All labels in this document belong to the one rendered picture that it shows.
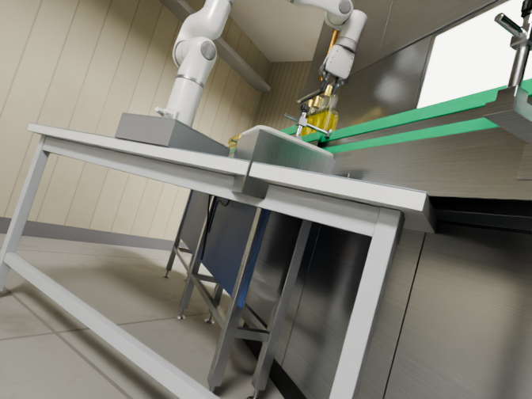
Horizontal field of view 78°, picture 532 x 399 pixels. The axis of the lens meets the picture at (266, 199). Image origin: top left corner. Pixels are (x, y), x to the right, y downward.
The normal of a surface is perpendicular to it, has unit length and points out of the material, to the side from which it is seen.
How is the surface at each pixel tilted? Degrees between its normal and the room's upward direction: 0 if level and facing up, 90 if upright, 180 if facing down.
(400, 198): 90
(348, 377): 90
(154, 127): 90
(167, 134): 90
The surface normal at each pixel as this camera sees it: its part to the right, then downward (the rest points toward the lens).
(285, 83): -0.50, -0.21
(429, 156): -0.89, -0.29
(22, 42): 0.82, 0.20
